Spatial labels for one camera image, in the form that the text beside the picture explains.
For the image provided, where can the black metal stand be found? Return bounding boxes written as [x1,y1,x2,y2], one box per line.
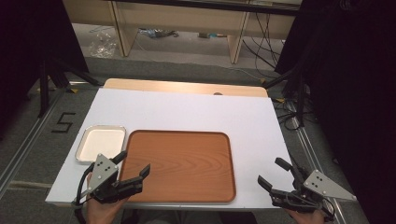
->
[36,56,105,119]
[263,65,308,128]

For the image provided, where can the black floor cables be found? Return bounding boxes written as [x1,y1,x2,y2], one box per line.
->
[273,96,306,133]

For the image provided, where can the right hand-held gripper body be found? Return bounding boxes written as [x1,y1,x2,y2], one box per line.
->
[269,169,358,217]

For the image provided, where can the person's left hand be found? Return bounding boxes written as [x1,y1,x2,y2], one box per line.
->
[85,173,130,224]

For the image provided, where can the white rectangular metal-rimmed dish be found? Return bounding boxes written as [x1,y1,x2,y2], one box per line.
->
[75,124,127,165]

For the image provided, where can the small brown floor item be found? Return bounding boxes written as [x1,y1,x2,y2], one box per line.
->
[197,31,228,40]

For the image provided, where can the aluminium floor rail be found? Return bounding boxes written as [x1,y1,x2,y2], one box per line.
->
[288,101,348,224]
[0,89,69,198]

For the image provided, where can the crumpled blue plastic wrap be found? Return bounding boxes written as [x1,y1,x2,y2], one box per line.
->
[137,27,180,39]

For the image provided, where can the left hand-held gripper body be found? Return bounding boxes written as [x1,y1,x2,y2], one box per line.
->
[87,153,144,205]

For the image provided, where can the clear plastic bag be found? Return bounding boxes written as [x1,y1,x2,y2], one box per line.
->
[88,30,119,59]

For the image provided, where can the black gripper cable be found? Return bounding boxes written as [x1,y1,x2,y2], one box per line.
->
[73,162,95,224]

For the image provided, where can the person's right hand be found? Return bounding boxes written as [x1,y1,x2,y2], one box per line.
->
[283,207,327,224]

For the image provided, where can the bundle of black cables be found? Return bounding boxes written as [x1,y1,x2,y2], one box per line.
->
[242,11,284,72]

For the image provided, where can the black curtain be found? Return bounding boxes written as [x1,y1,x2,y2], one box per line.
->
[275,0,396,224]
[0,0,91,141]

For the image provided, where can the white table cover sheet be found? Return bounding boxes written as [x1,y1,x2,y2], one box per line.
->
[45,88,302,211]

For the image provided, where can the brown wooden tray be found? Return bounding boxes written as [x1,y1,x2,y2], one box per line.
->
[119,129,237,203]

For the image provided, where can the light wooden desk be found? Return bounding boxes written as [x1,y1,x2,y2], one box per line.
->
[62,0,304,65]

